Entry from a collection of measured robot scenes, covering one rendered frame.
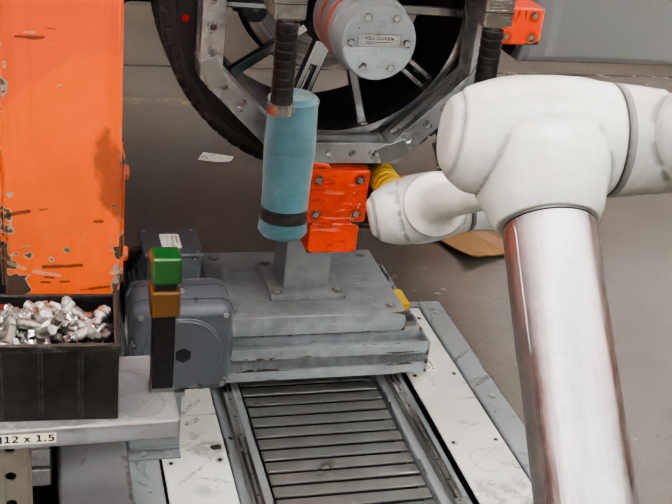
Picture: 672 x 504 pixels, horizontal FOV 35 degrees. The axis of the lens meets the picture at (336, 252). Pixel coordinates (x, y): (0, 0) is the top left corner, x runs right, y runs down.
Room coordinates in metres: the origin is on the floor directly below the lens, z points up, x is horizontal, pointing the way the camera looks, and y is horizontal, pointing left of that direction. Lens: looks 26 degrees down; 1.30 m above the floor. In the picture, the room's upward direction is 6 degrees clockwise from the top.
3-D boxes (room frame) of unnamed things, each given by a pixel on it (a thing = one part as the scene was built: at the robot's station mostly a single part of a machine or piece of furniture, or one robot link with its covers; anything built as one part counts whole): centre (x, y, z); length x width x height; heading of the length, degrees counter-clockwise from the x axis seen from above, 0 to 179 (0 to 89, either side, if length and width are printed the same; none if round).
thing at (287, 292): (2.05, 0.07, 0.32); 0.40 x 0.30 x 0.28; 107
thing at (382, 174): (2.02, -0.06, 0.51); 0.29 x 0.06 x 0.06; 17
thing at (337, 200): (1.93, 0.03, 0.48); 0.16 x 0.12 x 0.17; 17
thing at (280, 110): (1.62, 0.11, 0.83); 0.04 x 0.04 x 0.16
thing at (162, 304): (1.26, 0.22, 0.59); 0.04 x 0.04 x 0.04; 17
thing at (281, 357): (2.05, 0.07, 0.13); 0.50 x 0.36 x 0.10; 107
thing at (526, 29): (1.99, -0.28, 0.85); 0.09 x 0.08 x 0.07; 107
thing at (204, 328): (1.75, 0.30, 0.26); 0.42 x 0.18 x 0.35; 17
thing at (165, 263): (1.26, 0.22, 0.64); 0.04 x 0.04 x 0.04; 17
